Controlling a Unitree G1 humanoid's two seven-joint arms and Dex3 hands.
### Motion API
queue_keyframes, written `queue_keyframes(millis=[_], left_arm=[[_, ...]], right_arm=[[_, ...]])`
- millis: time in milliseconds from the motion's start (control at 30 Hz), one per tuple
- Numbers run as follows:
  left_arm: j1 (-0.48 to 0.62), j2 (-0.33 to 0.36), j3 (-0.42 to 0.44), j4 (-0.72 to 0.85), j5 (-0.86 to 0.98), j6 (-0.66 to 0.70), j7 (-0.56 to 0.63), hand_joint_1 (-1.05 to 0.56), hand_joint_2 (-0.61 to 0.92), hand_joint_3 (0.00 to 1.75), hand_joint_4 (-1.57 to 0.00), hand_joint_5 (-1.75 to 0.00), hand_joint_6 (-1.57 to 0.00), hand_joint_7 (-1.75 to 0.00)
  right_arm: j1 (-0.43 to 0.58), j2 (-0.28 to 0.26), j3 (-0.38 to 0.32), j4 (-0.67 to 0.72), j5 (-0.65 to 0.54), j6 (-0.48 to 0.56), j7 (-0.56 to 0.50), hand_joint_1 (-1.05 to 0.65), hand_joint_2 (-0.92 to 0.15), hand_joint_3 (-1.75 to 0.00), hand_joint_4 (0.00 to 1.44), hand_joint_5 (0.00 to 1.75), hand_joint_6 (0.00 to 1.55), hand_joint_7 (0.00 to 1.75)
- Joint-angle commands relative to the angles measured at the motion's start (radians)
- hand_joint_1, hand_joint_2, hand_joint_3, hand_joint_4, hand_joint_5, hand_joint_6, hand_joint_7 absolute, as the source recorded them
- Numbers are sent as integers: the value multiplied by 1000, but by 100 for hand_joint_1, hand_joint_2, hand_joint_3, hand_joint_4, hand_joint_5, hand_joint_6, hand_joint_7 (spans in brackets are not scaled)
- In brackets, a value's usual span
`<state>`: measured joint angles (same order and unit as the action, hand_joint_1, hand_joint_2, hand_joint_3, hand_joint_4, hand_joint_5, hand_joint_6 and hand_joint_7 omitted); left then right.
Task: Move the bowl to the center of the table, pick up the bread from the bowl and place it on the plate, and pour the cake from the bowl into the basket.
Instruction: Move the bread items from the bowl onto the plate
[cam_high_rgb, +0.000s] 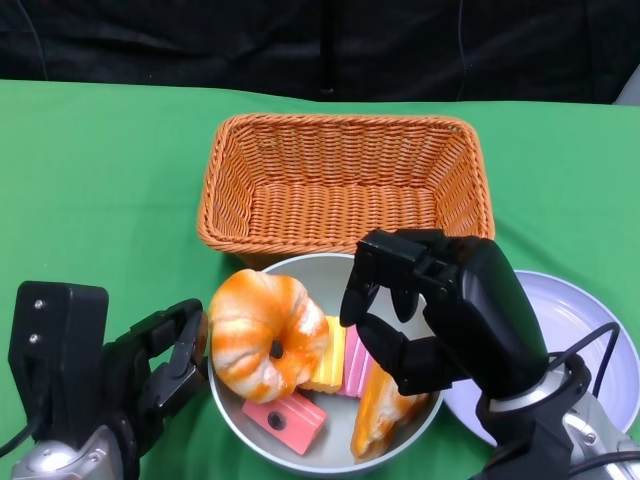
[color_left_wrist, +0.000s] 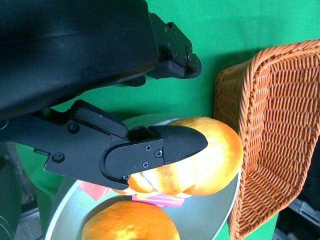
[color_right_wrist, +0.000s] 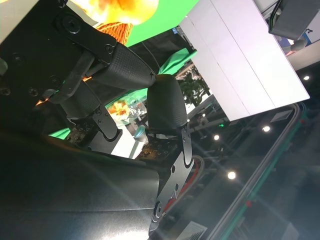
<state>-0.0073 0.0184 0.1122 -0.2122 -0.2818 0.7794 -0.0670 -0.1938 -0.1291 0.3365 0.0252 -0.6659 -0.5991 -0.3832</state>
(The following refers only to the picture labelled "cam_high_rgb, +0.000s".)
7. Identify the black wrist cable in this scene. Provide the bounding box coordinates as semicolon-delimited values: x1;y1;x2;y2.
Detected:
0;417;44;457
548;322;622;399

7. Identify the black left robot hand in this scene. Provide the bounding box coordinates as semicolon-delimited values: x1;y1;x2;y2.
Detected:
101;298;210;461

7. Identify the lavender round plate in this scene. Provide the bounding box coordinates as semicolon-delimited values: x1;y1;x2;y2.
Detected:
442;269;634;444

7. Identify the green tablecloth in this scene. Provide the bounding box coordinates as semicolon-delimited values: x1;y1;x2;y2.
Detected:
0;78;640;480

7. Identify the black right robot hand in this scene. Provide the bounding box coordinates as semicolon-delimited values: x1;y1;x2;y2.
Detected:
339;228;556;400

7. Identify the yellow striped cake slice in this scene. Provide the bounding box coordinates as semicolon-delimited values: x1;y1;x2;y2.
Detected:
299;314;347;396

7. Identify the orange striped ring bread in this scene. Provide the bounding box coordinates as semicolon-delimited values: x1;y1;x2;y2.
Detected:
208;268;331;404
349;360;431;462

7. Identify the orange wicker basket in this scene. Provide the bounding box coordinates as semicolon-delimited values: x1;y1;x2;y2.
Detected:
197;113;496;269

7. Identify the black curtain backdrop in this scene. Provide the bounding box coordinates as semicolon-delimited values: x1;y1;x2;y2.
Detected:
0;0;640;106

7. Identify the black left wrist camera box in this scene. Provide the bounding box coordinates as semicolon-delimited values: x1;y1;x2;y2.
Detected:
7;281;110;446

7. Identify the pale green bowl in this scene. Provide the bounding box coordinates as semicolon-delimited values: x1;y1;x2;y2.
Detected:
207;252;445;476

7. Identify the coral cake with black dot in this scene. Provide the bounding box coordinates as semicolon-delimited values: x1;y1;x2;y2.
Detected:
242;389;329;456

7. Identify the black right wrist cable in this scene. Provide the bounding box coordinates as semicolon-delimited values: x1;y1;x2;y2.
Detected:
548;322;622;399

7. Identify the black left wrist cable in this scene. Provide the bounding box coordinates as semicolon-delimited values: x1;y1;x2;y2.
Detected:
0;417;44;457

